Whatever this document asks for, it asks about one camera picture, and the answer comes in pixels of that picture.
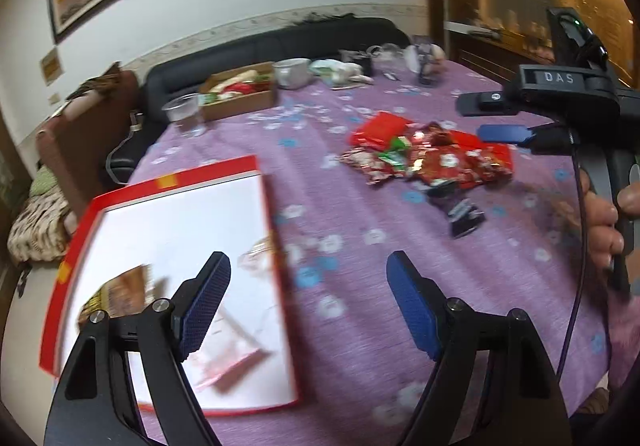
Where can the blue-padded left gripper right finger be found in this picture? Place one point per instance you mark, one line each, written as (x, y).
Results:
(421, 303)

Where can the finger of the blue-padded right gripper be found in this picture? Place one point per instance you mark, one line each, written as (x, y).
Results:
(515, 135)
(486, 104)

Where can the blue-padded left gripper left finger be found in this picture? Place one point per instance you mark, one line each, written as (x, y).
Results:
(196, 303)

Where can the green candy packet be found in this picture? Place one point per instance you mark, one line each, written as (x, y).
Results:
(396, 155)

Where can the red snack packet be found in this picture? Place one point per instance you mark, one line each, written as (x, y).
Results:
(378, 132)

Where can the person's right hand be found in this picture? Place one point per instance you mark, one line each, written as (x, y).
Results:
(604, 241)

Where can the white round container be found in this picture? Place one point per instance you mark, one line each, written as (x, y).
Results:
(426, 59)

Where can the black phone stand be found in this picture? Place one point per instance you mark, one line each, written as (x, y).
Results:
(427, 79)

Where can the dark purple candy packet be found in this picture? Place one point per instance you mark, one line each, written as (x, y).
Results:
(462, 214)

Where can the clear glass bowl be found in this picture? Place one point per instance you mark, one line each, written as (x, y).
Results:
(387, 57)

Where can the pile of red candy packets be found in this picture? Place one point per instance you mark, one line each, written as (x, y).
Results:
(438, 155)

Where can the purple floral tablecloth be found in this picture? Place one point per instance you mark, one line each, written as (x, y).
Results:
(360, 373)

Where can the white cloth gloves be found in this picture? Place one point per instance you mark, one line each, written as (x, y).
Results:
(338, 74)

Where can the patterned brown blanket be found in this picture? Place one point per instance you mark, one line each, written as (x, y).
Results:
(38, 234)

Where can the black leather sofa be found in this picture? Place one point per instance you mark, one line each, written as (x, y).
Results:
(312, 39)

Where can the clear plastic water cup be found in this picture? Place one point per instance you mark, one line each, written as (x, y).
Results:
(184, 113)

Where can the white ceramic mug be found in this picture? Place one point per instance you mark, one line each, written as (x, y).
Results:
(292, 73)

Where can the brown armchair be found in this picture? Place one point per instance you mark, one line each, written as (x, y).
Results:
(75, 140)

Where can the brown cardboard snack box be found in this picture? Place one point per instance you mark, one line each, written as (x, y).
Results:
(238, 91)

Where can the gold wall plaque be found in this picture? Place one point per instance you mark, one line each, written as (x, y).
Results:
(51, 66)

